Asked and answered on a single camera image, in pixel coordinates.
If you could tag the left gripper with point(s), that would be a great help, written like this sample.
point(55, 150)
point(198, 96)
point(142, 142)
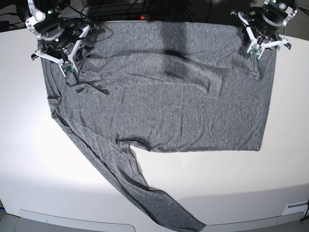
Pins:
point(262, 26)

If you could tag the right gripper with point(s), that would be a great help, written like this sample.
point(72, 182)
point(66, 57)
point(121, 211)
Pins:
point(54, 42)

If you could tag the grey long-sleeve T-shirt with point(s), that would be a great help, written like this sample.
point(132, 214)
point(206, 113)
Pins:
point(162, 87)

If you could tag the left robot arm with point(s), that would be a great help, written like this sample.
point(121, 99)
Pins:
point(284, 10)

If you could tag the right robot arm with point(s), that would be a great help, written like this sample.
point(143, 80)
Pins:
point(44, 13)

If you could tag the black power strip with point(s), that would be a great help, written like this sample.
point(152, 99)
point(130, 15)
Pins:
point(140, 17)

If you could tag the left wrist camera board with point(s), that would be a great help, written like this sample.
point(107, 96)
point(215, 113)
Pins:
point(255, 50)

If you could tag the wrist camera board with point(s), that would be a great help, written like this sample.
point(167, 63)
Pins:
point(67, 68)
point(255, 50)

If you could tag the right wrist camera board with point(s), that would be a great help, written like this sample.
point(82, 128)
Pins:
point(67, 68)

